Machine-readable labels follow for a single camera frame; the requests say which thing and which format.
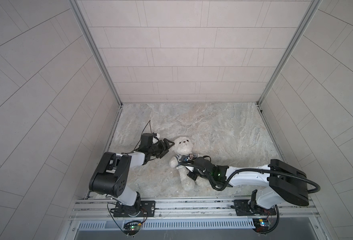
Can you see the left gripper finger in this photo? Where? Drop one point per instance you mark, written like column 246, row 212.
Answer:
column 161, row 152
column 166, row 144

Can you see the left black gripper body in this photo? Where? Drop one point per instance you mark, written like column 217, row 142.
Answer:
column 155, row 150

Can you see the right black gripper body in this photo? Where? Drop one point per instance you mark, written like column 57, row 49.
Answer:
column 198, row 173

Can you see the blue white striped knit sweater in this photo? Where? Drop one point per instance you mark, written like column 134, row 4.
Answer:
column 180, row 164

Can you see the white plush teddy bear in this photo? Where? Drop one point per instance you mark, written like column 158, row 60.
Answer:
column 183, row 145

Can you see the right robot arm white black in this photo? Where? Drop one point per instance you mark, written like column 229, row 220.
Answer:
column 282, row 182

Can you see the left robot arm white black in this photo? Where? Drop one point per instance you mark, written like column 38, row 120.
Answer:
column 111, row 173

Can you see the white ventilation grille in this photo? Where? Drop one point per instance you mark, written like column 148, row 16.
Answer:
column 171, row 224

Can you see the right green circuit board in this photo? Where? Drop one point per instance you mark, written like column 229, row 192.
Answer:
column 261, row 225

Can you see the green circuit board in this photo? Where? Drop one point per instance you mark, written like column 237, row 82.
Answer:
column 261, row 225
column 132, row 228

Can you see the left green circuit board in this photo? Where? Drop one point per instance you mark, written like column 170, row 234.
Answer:
column 132, row 228

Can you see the left corner aluminium profile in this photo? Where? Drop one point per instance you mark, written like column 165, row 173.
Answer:
column 93, row 48

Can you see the corner aluminium profile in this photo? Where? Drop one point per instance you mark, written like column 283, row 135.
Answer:
column 93, row 48
column 309, row 14

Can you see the right corner aluminium profile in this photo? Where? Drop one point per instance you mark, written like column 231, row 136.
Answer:
column 309, row 14

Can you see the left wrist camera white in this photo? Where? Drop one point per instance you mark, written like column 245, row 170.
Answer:
column 155, row 138

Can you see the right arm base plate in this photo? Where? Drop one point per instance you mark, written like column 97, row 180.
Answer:
column 243, row 208

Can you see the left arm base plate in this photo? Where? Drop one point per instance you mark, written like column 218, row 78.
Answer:
column 142, row 209

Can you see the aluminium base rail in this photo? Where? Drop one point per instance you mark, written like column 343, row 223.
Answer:
column 178, row 208

